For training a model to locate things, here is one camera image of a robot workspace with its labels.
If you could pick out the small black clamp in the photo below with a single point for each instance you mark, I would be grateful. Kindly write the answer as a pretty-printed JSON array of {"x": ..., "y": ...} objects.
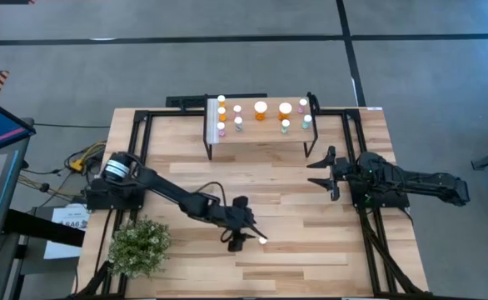
[{"x": 312, "y": 100}]

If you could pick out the black slotted bar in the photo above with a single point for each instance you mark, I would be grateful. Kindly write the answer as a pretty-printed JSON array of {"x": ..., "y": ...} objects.
[{"x": 185, "y": 101}]

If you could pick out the green artificial potted plant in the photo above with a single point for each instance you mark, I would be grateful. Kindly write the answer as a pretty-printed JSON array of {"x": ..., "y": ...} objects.
[{"x": 140, "y": 248}]

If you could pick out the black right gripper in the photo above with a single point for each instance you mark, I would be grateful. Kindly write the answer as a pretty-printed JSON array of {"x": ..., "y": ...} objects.
[{"x": 346, "y": 173}]

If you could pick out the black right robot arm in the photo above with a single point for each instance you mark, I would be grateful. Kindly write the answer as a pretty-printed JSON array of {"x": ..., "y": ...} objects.
[{"x": 419, "y": 183}]

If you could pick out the wooden shelf black metal legs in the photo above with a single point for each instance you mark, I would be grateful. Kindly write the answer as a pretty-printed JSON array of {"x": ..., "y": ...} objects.
[{"x": 265, "y": 135}]

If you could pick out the black flat beam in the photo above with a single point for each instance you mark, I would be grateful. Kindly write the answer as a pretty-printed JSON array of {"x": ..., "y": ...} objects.
[{"x": 44, "y": 229}]

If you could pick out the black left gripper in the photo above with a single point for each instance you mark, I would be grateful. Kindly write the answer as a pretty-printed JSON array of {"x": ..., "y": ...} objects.
[{"x": 237, "y": 216}]

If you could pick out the white printed paper sheet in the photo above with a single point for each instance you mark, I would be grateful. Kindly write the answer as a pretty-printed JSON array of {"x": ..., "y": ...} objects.
[{"x": 67, "y": 216}]

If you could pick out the large orange pill bottle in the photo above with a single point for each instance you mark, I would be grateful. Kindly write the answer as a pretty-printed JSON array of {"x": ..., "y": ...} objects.
[
  {"x": 260, "y": 108},
  {"x": 285, "y": 109}
]

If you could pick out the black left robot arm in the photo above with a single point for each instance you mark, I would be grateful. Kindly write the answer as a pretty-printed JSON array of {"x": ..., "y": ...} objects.
[{"x": 165, "y": 188}]

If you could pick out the black floor tape strip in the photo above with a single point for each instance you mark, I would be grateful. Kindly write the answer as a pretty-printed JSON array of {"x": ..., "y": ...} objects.
[
  {"x": 348, "y": 41},
  {"x": 185, "y": 39}
]

